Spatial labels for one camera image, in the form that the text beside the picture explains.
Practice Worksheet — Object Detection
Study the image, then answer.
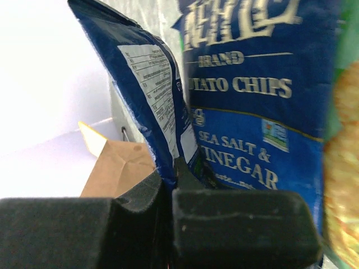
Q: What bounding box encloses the blue Burts sea salt bag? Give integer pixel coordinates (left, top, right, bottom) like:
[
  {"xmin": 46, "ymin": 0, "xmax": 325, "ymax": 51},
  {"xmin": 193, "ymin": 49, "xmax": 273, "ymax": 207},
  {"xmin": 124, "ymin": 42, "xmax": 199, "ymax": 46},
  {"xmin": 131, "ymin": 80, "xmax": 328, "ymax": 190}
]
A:
[{"xmin": 68, "ymin": 1, "xmax": 204, "ymax": 190}]

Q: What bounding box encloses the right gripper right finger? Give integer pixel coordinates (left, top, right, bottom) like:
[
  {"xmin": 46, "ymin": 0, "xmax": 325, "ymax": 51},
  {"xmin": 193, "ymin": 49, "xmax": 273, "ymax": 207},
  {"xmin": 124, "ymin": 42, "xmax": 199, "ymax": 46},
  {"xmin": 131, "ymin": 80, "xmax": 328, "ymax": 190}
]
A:
[{"xmin": 172, "ymin": 157, "xmax": 322, "ymax": 268}]

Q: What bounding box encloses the green cassava chips bag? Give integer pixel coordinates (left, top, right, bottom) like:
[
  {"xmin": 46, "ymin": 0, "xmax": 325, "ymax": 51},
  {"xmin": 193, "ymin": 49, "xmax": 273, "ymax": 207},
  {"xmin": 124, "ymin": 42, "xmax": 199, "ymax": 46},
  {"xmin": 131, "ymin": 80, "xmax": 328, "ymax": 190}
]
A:
[{"xmin": 323, "ymin": 1, "xmax": 358, "ymax": 268}]

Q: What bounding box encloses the blue kettle potato chips bag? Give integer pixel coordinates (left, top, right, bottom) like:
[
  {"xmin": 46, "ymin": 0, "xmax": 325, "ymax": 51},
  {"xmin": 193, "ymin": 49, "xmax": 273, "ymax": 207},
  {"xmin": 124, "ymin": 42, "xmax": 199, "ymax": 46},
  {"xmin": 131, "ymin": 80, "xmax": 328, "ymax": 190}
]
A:
[{"xmin": 171, "ymin": 0, "xmax": 340, "ymax": 242}]

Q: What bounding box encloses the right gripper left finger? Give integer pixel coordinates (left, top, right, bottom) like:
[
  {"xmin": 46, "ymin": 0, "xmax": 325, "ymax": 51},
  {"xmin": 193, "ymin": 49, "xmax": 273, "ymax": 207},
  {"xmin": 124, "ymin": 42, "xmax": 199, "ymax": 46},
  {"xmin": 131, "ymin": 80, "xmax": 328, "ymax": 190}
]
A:
[{"xmin": 1, "ymin": 172, "xmax": 168, "ymax": 268}]

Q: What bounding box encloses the brown paper bag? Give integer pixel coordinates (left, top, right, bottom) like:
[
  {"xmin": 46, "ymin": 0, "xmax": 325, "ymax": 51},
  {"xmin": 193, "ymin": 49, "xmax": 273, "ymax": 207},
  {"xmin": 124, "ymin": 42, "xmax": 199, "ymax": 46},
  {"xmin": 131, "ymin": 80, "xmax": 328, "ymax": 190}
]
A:
[{"xmin": 80, "ymin": 140, "xmax": 155, "ymax": 198}]

